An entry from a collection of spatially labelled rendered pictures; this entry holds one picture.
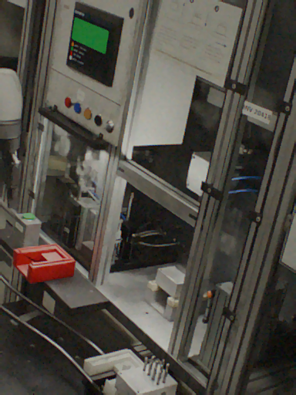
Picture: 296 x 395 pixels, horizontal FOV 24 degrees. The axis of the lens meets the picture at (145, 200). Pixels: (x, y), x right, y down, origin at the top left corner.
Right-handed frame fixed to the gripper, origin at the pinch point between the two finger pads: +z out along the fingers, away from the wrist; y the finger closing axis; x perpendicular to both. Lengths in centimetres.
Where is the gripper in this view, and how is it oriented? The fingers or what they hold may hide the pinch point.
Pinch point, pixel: (11, 197)
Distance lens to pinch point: 234.1
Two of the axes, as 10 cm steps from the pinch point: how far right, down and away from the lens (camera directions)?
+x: -8.2, 1.8, -5.4
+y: -5.7, -2.4, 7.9
